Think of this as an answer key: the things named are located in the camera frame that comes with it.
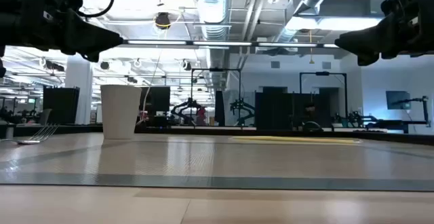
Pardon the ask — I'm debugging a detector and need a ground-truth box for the black metal frame stand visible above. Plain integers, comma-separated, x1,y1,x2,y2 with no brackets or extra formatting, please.
299,71,348,127

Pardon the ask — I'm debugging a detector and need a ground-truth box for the black screen panel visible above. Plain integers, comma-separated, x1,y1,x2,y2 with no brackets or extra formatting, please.
139,86,171,118

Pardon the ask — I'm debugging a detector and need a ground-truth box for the white ribbed paper cup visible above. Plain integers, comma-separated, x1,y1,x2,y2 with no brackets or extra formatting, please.
100,84,142,141

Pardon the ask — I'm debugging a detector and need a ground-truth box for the black folding partition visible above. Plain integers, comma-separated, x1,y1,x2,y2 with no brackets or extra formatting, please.
43,86,81,126

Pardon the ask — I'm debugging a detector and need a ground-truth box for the wide black partition wall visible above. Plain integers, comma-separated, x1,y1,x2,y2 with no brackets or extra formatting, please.
254,86,332,130

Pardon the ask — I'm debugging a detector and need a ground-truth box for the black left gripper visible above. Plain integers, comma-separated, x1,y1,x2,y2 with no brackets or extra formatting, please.
0,0,124,63

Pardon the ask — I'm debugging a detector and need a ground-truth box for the black aluminium table frame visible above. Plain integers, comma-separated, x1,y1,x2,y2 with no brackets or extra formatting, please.
0,124,434,147

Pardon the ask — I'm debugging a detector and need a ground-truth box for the silver fork with red handle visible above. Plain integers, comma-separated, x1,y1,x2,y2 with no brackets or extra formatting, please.
0,124,59,146

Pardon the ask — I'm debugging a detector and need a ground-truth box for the white round pillar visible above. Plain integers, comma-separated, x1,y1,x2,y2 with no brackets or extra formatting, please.
64,54,93,126

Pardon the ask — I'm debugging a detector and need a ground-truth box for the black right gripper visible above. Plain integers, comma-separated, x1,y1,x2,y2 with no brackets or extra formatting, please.
334,0,434,67

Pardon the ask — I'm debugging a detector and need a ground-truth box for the grey textured placemat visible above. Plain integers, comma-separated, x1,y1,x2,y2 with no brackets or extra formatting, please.
0,132,434,192

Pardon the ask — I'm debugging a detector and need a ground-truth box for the grey office chair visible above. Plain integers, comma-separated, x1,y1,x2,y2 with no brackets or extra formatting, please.
37,108,53,126

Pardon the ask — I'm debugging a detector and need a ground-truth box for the long ceiling light strip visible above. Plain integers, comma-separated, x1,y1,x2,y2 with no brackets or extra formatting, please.
123,39,340,50

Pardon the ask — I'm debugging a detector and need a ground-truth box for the ribbed silver ceiling duct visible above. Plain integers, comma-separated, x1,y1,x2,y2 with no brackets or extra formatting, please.
195,0,232,91

